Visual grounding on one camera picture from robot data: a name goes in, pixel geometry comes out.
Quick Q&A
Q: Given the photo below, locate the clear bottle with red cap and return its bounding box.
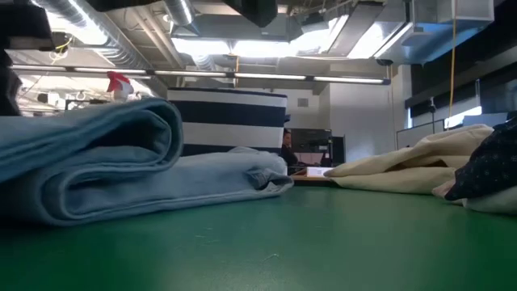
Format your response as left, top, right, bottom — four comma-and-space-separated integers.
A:
106, 71, 135, 102

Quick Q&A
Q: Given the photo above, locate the green table mat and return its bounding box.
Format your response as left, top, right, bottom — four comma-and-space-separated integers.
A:
0, 183, 517, 291

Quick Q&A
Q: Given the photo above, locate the black computer monitor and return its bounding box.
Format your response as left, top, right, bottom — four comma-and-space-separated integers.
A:
330, 136, 347, 163
290, 128, 334, 154

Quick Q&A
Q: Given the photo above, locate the navy white striped basket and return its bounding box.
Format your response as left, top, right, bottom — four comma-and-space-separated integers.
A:
166, 86, 291, 158

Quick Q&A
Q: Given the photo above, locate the rectangular silver air duct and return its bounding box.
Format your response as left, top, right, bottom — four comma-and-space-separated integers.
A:
375, 0, 496, 65

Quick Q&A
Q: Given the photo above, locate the ribbed silver air duct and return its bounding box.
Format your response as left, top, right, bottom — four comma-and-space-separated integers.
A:
34, 0, 150, 70

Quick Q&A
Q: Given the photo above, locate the round silver air duct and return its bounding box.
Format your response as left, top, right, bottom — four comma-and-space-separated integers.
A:
163, 0, 195, 26

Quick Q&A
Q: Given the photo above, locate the person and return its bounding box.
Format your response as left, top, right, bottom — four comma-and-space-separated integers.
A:
281, 128, 301, 167

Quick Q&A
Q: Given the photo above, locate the yellow cable reel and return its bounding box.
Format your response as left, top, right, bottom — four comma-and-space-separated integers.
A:
52, 32, 74, 53

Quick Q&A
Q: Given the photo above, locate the light wooden table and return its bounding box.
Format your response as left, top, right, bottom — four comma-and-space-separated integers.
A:
289, 173, 336, 187

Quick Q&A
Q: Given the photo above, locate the white printed flat box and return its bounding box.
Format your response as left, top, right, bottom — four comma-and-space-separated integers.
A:
305, 166, 334, 178

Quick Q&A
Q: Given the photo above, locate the dark navy garment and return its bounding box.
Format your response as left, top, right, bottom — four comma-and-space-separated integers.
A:
443, 116, 517, 202

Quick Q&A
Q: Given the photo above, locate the grey garment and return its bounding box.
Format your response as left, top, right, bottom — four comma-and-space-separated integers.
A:
0, 98, 295, 227

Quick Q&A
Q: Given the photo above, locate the cream cloth garment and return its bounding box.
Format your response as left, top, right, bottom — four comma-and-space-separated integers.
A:
322, 124, 494, 196

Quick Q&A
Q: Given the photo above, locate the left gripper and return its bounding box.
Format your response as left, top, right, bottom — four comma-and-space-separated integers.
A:
0, 3, 56, 117

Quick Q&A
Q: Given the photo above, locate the linear ceiling lamp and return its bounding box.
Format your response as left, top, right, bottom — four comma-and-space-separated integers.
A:
10, 63, 153, 80
153, 70, 391, 85

